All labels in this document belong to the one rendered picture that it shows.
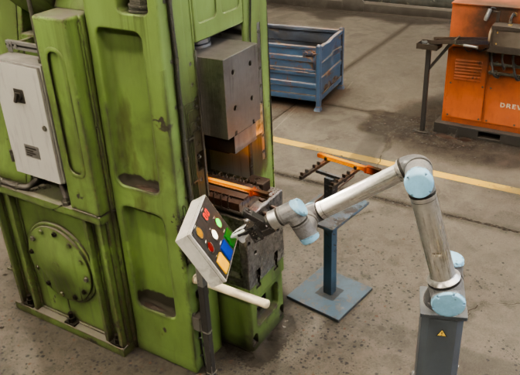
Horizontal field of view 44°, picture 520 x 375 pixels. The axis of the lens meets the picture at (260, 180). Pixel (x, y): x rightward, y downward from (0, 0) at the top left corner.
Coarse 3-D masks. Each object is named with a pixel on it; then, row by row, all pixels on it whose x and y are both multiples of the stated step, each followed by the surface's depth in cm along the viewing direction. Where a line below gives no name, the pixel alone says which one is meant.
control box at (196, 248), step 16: (192, 208) 295; (208, 208) 297; (192, 224) 279; (208, 224) 290; (224, 224) 305; (176, 240) 274; (192, 240) 273; (208, 240) 283; (192, 256) 277; (208, 256) 277; (224, 256) 290; (208, 272) 280
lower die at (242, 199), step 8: (216, 176) 361; (216, 184) 351; (240, 184) 352; (248, 184) 351; (224, 192) 345; (232, 192) 345; (240, 192) 344; (248, 192) 342; (216, 200) 343; (224, 200) 339; (232, 200) 339; (240, 200) 339; (248, 200) 343; (256, 200) 350; (232, 208) 339; (240, 208) 337
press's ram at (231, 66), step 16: (208, 48) 312; (224, 48) 311; (240, 48) 310; (256, 48) 317; (208, 64) 300; (224, 64) 296; (240, 64) 307; (256, 64) 320; (208, 80) 304; (224, 80) 299; (240, 80) 310; (256, 80) 323; (208, 96) 308; (224, 96) 303; (240, 96) 313; (256, 96) 327; (208, 112) 312; (224, 112) 307; (240, 112) 317; (256, 112) 330; (208, 128) 317; (224, 128) 311; (240, 128) 320
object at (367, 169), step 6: (318, 156) 396; (324, 156) 393; (330, 156) 391; (342, 162) 386; (348, 162) 383; (354, 162) 383; (360, 168) 379; (366, 168) 375; (372, 168) 373; (378, 168) 373; (372, 174) 375
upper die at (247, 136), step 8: (248, 128) 327; (208, 136) 326; (240, 136) 322; (248, 136) 329; (208, 144) 328; (216, 144) 325; (224, 144) 322; (232, 144) 320; (240, 144) 323; (248, 144) 330; (232, 152) 322
